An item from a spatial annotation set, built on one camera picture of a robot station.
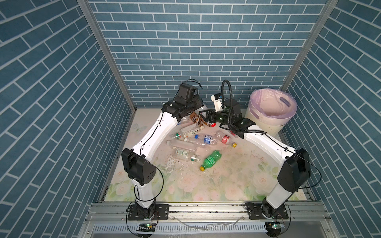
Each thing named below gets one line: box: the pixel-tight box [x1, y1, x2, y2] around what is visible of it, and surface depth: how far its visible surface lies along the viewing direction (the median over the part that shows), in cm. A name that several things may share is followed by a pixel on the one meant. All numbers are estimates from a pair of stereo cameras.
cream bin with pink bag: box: [245, 88, 298, 137], surface depth 91 cm
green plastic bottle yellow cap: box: [199, 149, 222, 173], surface depth 88 cm
